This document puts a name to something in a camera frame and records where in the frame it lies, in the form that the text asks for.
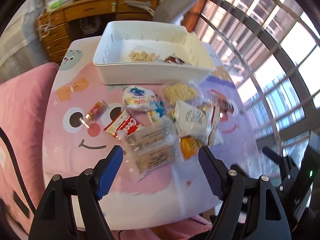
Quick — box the cartoon monster table cloth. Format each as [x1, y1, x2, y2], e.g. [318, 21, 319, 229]
[42, 35, 259, 230]

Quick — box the red packet snack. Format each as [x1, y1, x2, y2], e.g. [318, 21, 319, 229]
[210, 89, 239, 122]

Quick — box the blueberry bread packet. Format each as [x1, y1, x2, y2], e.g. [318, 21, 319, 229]
[122, 85, 157, 112]

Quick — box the white charger cable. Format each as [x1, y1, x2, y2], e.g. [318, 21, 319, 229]
[37, 12, 57, 41]

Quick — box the large clear label packet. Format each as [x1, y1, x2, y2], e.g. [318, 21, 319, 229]
[120, 116, 182, 181]

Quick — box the wooden desk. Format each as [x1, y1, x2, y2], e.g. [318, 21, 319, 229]
[36, 0, 160, 63]

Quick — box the white plastic bin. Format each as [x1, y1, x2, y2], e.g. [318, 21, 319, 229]
[93, 21, 215, 85]

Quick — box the oat cracker packet in bin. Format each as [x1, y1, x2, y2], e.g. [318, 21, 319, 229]
[129, 46, 160, 62]

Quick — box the clear rice cracker packet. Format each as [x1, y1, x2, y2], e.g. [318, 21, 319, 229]
[164, 83, 202, 106]

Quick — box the grey office chair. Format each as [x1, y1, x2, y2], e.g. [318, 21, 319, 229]
[123, 0, 212, 25]

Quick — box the red white wafer packet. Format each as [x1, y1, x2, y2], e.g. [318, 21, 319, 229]
[104, 110, 142, 140]

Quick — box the black cable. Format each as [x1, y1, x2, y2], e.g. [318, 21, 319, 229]
[0, 127, 37, 215]

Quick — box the blue snack packet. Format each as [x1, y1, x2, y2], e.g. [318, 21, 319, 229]
[147, 101, 165, 124]

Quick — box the orange snack packet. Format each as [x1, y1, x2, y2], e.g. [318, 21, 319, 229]
[180, 137, 202, 160]

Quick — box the dark red candy in bin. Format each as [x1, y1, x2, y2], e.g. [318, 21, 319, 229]
[164, 53, 190, 65]

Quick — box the white label snack packet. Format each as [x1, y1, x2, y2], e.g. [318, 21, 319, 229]
[174, 100, 223, 147]

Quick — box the metal window grille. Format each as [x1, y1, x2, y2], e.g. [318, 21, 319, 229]
[195, 0, 320, 181]

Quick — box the small red orange twist snack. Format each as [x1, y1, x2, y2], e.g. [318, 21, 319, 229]
[85, 100, 106, 121]

